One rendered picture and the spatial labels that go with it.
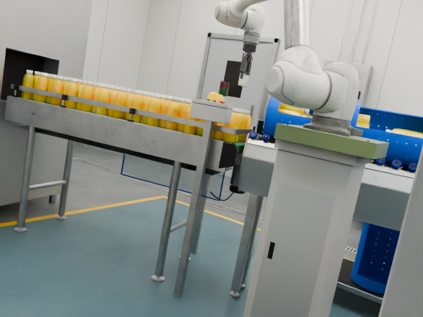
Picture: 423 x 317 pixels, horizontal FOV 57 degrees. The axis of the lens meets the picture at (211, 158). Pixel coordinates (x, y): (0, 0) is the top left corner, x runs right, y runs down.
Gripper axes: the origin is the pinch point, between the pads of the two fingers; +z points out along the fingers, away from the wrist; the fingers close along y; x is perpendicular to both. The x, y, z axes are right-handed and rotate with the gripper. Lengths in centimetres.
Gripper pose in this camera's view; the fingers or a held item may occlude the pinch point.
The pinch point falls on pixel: (243, 80)
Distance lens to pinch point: 224.9
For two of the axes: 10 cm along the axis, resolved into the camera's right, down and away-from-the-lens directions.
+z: -1.8, 9.8, 1.3
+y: 3.4, -0.6, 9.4
